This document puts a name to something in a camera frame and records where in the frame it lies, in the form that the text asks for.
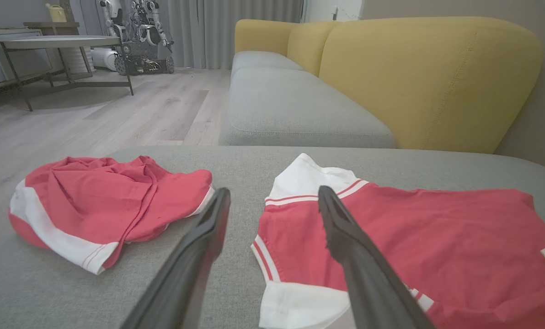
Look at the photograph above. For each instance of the white humanoid robot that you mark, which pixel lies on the white humanoid robot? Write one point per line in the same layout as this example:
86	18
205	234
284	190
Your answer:
112	20
151	23

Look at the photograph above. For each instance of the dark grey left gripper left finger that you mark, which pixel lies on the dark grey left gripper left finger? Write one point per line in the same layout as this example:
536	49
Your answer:
185	274

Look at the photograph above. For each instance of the black wheeled robot cart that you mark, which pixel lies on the black wheeled robot cart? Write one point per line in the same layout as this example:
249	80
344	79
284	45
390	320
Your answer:
142	64

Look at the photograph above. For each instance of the round grey coffee table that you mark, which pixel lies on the round grey coffee table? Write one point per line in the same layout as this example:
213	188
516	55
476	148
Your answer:
57	42

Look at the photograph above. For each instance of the grey sofa seat cushion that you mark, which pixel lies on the grey sofa seat cushion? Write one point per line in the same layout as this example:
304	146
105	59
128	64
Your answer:
263	60
295	109

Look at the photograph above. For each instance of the grey pleated curtain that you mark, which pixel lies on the grey pleated curtain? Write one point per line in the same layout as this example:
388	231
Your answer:
236	32

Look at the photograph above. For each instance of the pale low tv cabinet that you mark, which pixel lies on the pale low tv cabinet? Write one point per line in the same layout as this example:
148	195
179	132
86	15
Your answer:
2	55

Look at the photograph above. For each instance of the red shorts with white stripes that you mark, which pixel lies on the red shorts with white stripes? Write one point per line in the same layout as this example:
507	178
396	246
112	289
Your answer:
98	201

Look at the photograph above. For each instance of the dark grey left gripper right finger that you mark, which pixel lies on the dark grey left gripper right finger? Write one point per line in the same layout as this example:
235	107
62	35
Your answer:
368	278

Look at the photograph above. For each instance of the yellow watering can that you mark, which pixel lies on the yellow watering can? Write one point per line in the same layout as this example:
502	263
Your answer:
56	13

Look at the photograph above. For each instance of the big yellow sofa back cushion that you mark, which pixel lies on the big yellow sofa back cushion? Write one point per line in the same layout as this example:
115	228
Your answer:
428	82

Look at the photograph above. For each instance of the large grey sofa chaise seat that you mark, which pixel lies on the large grey sofa chaise seat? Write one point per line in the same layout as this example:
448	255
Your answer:
236	169

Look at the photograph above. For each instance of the red jersey with white trim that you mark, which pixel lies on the red jersey with white trim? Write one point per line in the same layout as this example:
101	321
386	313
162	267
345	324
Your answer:
437	237

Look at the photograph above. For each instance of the dark wooden side stand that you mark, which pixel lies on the dark wooden side stand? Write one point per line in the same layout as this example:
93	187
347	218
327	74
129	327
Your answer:
73	57

